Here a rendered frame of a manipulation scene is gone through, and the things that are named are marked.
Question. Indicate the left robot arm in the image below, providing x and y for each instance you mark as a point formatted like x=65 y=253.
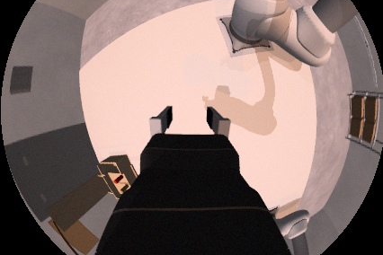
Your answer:
x=293 y=225

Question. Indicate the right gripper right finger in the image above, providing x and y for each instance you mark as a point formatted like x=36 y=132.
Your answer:
x=217 y=123

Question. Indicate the dark cylinder with tan top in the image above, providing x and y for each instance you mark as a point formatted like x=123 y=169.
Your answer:
x=124 y=188

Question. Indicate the dark red cylinder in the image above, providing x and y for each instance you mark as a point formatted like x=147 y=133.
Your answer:
x=118 y=179

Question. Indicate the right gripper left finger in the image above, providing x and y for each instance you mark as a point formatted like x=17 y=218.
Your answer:
x=162 y=122

